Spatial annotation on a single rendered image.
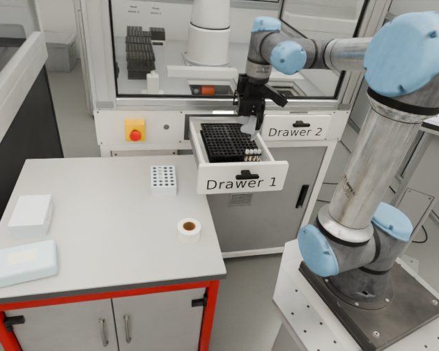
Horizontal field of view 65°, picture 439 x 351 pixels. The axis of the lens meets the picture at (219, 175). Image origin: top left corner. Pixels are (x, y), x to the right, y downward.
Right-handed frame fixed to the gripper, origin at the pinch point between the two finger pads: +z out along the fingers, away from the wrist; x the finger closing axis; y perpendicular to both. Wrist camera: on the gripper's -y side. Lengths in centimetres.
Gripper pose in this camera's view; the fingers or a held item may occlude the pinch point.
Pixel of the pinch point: (252, 134)
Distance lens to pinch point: 113.2
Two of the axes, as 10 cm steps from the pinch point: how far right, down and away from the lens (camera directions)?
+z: -1.1, 7.8, 6.1
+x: 2.0, 6.2, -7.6
